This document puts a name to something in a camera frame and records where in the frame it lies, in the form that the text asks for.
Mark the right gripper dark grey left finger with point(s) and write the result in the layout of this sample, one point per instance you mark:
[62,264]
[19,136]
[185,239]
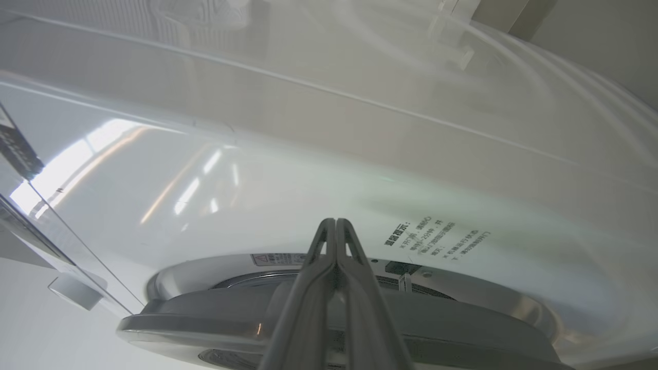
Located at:
[300,318]

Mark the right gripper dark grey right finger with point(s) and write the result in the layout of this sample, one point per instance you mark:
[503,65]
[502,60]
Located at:
[372,329]

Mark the round black washing machine door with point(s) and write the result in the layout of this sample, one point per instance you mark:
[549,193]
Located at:
[205,318]

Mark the white front-load washing machine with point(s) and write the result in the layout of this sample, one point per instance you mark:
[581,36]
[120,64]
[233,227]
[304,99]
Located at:
[308,154]

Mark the grey warning sticker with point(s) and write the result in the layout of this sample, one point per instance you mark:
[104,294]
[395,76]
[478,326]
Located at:
[277,259]

